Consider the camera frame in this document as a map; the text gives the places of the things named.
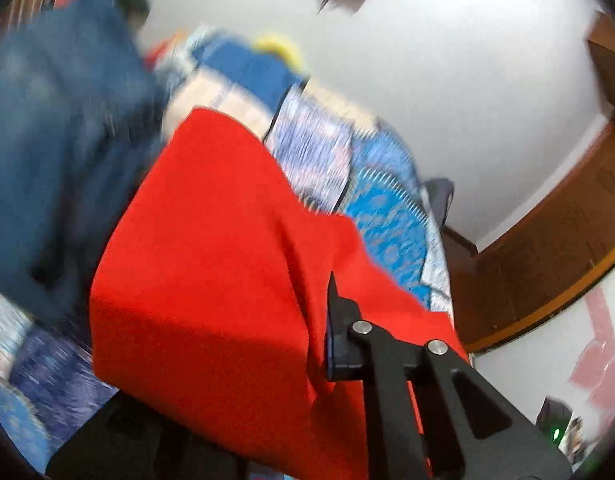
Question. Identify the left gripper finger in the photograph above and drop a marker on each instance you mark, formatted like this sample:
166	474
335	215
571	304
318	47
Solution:
428	413

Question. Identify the red zip jacket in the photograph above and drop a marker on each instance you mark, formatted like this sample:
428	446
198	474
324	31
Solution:
210	305

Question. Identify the brown wooden door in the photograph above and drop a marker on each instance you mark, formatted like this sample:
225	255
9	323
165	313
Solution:
556	252

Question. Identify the grey purple backpack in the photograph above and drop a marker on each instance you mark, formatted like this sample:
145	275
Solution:
440	195

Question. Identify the blue patchwork bed quilt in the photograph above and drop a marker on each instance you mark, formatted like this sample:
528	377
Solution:
333	163

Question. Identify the folded blue jeans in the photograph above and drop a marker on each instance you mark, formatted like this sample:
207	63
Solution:
80	126

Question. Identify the pink heart wall sticker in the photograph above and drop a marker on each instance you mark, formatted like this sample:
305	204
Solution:
595	368

